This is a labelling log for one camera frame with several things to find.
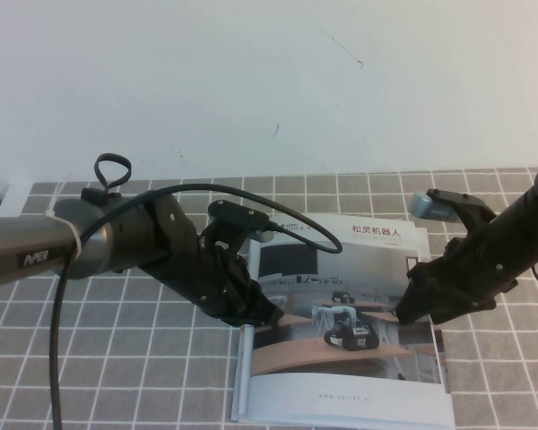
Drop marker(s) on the white zip tie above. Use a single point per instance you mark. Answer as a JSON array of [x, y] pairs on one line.
[[74, 237]]

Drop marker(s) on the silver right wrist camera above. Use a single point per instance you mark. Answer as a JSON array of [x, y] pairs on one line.
[[430, 208]]

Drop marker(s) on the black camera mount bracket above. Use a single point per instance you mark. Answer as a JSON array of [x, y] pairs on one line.
[[233, 215], [471, 206]]

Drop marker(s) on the grey checked tablecloth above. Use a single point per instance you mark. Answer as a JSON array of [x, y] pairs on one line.
[[116, 358]]

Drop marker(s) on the AgileX brochure with robot cover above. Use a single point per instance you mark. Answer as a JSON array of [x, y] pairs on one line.
[[341, 367]]

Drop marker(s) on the black left camera mount bracket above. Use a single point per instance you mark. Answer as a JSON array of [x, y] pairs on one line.
[[233, 215]]

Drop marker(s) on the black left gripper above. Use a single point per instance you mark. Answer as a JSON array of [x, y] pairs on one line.
[[197, 277]]

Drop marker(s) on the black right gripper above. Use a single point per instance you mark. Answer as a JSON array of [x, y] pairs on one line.
[[471, 264]]

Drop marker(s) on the black right camera mount bracket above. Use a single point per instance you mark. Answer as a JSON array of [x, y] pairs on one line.
[[471, 206]]

